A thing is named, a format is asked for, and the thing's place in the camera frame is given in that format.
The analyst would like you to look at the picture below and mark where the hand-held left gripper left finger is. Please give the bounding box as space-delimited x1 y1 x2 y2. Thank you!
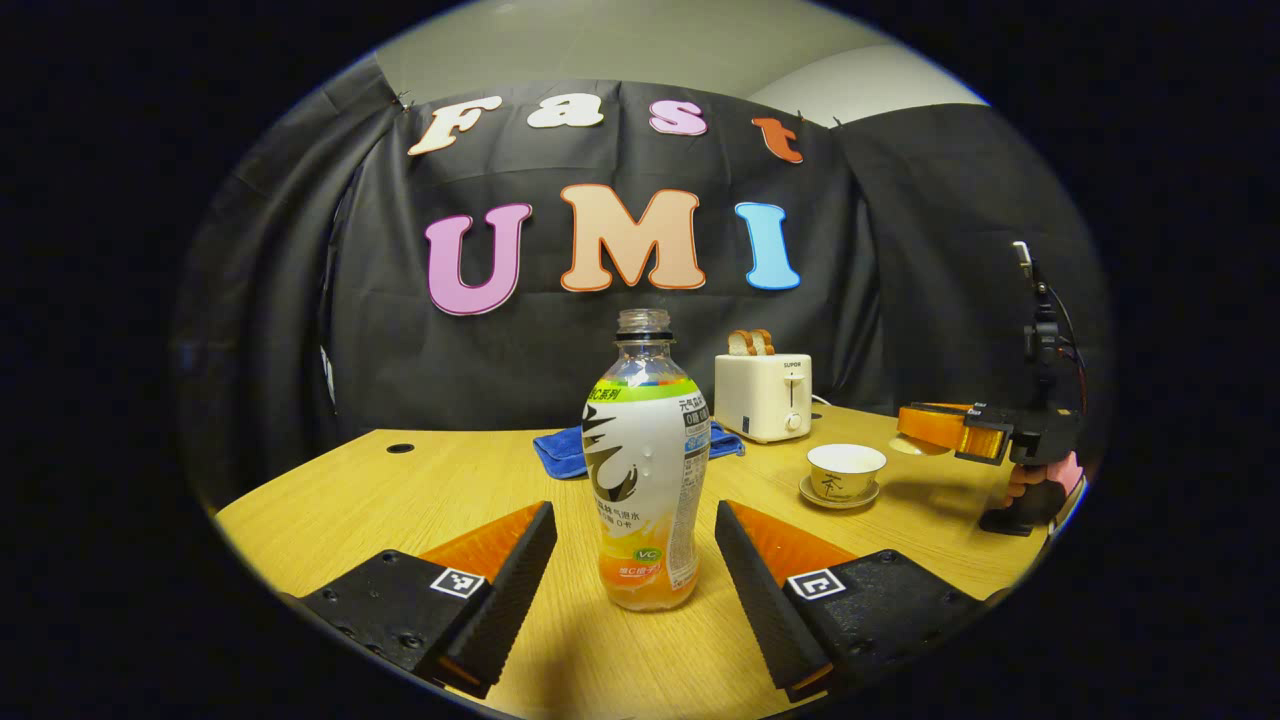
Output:
300 500 558 699

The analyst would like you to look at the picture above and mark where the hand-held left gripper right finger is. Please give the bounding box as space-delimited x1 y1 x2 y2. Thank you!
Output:
714 500 986 704

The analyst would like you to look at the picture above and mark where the cream ceramic teacup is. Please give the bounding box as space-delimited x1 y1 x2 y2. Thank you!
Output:
806 443 888 499

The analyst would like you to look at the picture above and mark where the clear labelled water bottle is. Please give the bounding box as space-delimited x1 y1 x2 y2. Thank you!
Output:
582 308 713 613

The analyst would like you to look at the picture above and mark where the cream ceramic saucer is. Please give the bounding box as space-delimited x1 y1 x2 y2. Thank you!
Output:
798 474 882 511

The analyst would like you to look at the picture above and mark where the blue towel cloth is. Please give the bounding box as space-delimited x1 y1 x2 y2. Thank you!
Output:
532 422 746 481

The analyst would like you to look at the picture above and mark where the white toaster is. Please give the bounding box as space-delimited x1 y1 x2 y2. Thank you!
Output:
714 352 813 445

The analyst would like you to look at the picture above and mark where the black backdrop cloth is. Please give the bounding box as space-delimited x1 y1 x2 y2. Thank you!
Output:
170 55 1116 501

